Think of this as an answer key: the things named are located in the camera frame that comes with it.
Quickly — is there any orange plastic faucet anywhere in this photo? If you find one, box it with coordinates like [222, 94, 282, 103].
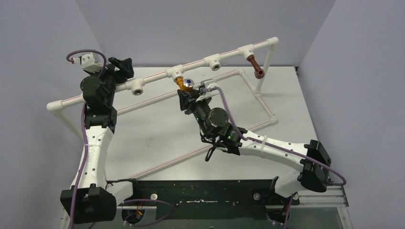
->
[175, 77, 194, 92]

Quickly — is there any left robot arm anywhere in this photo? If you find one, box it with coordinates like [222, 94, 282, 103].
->
[60, 57, 141, 226]

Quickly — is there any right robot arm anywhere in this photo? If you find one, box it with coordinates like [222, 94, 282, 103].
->
[177, 89, 331, 204]

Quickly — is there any brown copper faucet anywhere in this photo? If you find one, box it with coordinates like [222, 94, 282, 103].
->
[246, 54, 265, 79]

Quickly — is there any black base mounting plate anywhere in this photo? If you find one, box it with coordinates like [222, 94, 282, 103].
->
[120, 179, 300, 222]

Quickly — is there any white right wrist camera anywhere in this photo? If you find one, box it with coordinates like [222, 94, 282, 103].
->
[196, 79, 219, 102]

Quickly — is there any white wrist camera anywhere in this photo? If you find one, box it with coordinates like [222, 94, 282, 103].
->
[196, 79, 219, 102]
[69, 52, 103, 73]

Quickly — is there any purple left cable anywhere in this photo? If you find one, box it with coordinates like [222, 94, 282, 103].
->
[65, 49, 107, 229]

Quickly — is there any purple cable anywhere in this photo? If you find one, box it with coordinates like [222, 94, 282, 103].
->
[202, 86, 347, 187]
[65, 49, 107, 229]

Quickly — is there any white PVC pipe frame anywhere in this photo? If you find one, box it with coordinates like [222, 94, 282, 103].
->
[46, 37, 279, 179]

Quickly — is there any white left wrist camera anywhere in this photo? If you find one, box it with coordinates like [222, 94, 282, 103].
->
[69, 52, 103, 73]

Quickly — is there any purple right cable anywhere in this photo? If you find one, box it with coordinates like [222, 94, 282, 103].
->
[202, 86, 347, 187]

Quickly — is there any aluminium table edge rail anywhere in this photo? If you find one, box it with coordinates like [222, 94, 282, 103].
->
[293, 186, 349, 208]

